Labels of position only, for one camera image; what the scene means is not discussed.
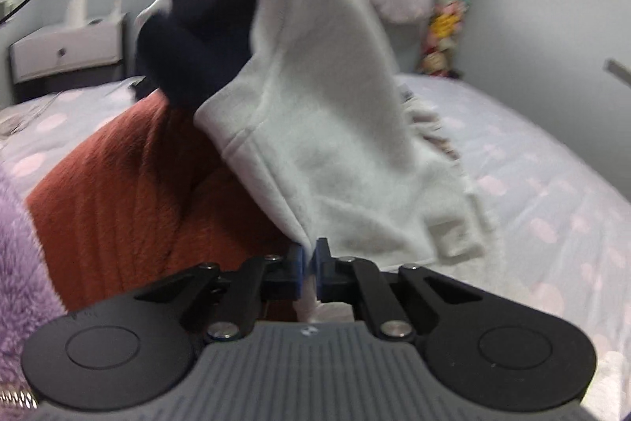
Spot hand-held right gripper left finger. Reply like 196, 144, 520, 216
135, 243, 304, 343

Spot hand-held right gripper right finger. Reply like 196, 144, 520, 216
315, 238, 484, 343

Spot white sweatshirt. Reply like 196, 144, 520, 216
138, 0, 498, 323

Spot navy blue shirt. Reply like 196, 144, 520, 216
135, 0, 262, 111

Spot rust orange knit cloth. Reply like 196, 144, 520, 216
24, 93, 301, 318

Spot polka dot bed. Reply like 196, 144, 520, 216
0, 73, 631, 421

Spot hanging stuffed toy holder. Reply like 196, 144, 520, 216
419, 0, 479, 79

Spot purple fleece robe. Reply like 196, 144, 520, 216
0, 174, 67, 412

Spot white nightstand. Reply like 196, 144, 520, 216
9, 14, 130, 103

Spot white tissue roll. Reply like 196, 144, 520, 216
66, 0, 88, 27

